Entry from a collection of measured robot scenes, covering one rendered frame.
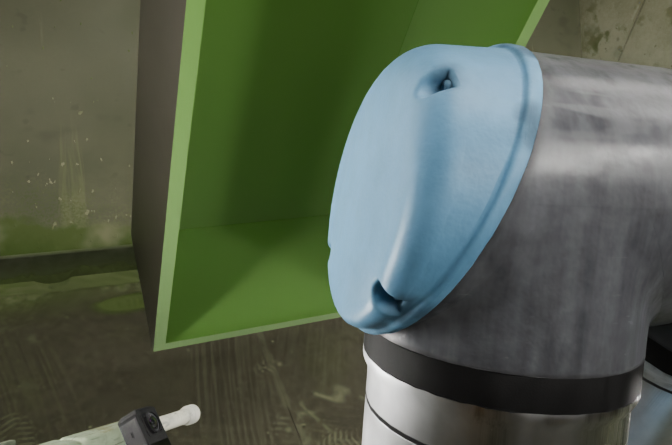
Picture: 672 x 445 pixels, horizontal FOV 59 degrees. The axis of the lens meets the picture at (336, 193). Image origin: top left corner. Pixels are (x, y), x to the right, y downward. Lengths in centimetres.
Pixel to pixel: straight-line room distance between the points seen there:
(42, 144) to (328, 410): 125
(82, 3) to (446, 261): 211
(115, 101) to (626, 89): 203
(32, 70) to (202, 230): 88
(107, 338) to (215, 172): 75
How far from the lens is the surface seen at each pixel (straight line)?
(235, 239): 162
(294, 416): 183
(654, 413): 38
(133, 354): 197
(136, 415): 72
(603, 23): 317
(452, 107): 20
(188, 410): 109
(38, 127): 217
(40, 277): 222
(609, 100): 23
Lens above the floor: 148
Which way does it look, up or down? 31 degrees down
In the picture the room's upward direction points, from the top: 12 degrees clockwise
